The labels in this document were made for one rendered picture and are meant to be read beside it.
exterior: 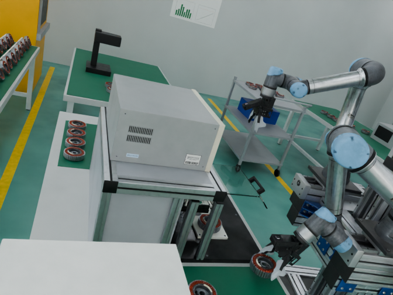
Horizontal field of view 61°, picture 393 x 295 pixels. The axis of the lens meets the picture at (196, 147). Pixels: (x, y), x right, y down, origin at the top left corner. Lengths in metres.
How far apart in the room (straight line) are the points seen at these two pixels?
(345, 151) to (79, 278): 0.95
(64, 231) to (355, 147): 1.14
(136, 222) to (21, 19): 3.80
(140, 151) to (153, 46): 5.51
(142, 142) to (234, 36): 5.96
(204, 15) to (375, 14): 3.86
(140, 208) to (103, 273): 0.55
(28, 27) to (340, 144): 4.09
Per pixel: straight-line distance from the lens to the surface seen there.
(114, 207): 1.20
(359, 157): 1.29
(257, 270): 1.45
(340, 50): 8.39
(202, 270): 1.44
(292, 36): 7.63
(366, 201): 1.93
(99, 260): 0.72
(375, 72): 1.87
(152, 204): 1.21
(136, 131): 1.20
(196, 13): 6.76
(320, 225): 1.43
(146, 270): 0.72
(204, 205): 1.50
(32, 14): 4.72
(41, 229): 1.48
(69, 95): 2.91
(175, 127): 1.21
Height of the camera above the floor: 1.71
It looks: 23 degrees down
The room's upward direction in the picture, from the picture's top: 17 degrees clockwise
